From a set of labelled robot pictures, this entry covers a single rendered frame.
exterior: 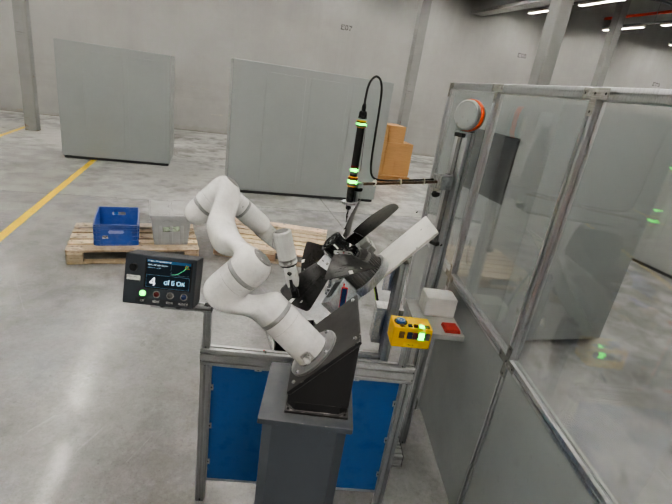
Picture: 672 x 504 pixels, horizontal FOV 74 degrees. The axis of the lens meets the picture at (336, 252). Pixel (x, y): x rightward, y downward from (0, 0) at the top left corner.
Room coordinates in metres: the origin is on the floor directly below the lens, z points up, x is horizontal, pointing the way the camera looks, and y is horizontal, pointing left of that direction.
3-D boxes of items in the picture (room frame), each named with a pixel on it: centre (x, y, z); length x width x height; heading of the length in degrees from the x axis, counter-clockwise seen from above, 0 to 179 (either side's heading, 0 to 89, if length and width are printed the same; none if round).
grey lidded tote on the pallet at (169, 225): (4.44, 1.80, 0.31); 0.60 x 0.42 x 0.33; 25
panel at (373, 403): (1.58, 0.04, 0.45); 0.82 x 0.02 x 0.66; 95
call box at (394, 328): (1.61, -0.35, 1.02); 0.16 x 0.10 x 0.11; 95
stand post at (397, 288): (2.11, -0.35, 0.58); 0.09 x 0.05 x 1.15; 5
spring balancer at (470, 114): (2.41, -0.58, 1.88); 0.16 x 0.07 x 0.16; 40
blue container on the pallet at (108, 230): (4.23, 2.26, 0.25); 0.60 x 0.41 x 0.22; 25
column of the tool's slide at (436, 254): (2.41, -0.58, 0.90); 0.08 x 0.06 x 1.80; 40
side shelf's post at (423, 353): (2.11, -0.56, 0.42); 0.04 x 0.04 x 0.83; 5
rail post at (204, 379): (1.54, 0.47, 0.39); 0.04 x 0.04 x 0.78; 5
